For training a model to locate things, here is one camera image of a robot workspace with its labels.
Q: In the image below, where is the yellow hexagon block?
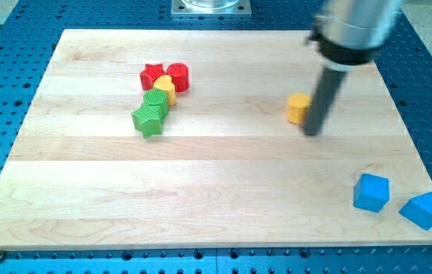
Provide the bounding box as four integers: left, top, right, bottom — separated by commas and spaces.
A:
286, 93, 312, 125

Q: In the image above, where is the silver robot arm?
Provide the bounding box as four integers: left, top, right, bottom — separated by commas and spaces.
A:
308, 0, 405, 72

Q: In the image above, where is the yellow heart block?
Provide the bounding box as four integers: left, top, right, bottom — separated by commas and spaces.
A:
154, 75, 176, 106

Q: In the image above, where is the light wooden board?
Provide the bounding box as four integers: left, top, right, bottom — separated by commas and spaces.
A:
0, 29, 432, 250

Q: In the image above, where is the green star block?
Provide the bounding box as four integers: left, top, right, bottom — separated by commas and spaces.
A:
131, 103, 163, 139

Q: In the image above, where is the red cylinder block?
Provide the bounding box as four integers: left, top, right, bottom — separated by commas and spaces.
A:
167, 62, 190, 92

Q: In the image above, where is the green cylinder block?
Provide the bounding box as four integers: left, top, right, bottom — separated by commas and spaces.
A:
143, 88, 169, 118

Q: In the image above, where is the red star block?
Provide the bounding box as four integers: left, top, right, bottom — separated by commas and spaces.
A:
139, 63, 166, 91

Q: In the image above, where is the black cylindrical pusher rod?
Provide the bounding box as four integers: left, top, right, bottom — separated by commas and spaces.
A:
302, 64, 349, 136

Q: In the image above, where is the blue cube block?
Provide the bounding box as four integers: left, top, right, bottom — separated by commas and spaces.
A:
353, 174, 389, 212

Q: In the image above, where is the blue triangular block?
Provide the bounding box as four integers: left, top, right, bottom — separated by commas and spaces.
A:
399, 191, 432, 231

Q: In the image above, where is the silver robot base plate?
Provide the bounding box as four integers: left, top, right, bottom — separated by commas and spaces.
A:
170, 0, 252, 17

